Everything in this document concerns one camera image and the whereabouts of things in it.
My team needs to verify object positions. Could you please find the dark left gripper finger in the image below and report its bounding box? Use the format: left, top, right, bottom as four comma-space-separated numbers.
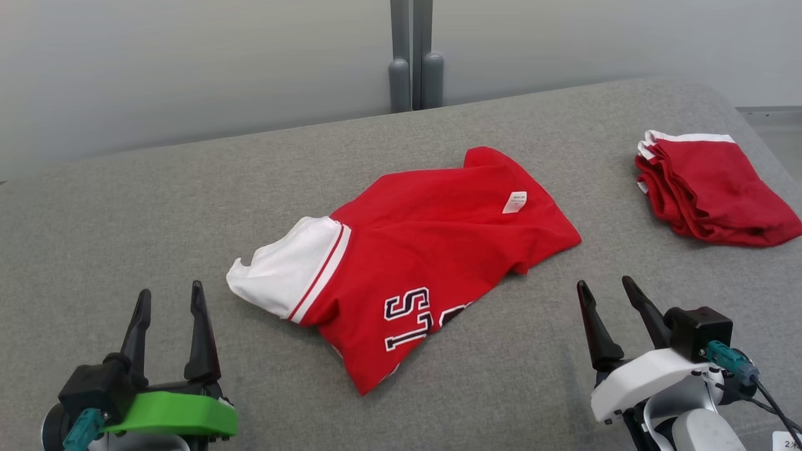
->
119, 289, 152, 389
184, 281, 221, 384

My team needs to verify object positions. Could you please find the teal left camera connector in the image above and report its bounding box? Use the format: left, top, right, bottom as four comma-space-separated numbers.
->
63, 408, 104, 451

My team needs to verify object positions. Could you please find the grey metal partition post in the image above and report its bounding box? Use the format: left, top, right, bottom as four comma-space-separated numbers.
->
388, 0, 445, 113

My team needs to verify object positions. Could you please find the red white jersey shirt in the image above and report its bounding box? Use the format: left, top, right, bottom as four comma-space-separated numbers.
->
226, 146, 582, 397

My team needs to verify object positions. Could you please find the red shorts white stripe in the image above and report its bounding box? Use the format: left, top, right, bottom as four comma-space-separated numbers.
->
635, 130, 802, 248

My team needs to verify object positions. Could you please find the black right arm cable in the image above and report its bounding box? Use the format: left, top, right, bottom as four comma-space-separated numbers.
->
714, 375, 802, 451

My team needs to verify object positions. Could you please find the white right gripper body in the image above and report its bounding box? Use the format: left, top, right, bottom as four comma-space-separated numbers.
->
591, 348, 727, 423

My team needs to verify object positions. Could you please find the teal camera connector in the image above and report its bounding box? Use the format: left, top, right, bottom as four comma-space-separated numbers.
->
63, 408, 104, 451
707, 341, 760, 384

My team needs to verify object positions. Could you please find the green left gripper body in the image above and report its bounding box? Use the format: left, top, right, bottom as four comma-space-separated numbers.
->
103, 381, 239, 451

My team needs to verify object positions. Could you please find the teal right camera connector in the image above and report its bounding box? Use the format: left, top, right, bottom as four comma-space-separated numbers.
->
707, 341, 760, 384

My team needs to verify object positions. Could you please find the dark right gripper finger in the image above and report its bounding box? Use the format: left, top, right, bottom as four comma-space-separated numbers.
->
576, 280, 625, 371
622, 276, 674, 350

